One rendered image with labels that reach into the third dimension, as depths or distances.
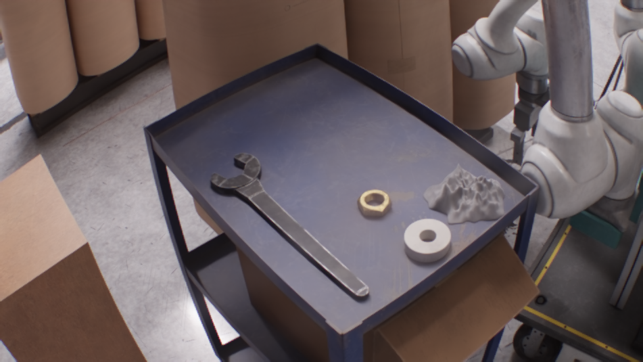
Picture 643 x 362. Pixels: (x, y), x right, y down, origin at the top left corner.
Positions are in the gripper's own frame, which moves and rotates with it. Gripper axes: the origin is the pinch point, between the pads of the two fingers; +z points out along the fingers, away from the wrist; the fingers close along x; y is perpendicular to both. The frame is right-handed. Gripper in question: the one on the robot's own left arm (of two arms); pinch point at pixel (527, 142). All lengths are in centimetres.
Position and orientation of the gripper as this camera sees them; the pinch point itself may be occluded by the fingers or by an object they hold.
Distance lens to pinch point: 159.0
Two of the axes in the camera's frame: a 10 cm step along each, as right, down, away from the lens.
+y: -7.7, -3.9, 5.1
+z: 0.6, 7.5, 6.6
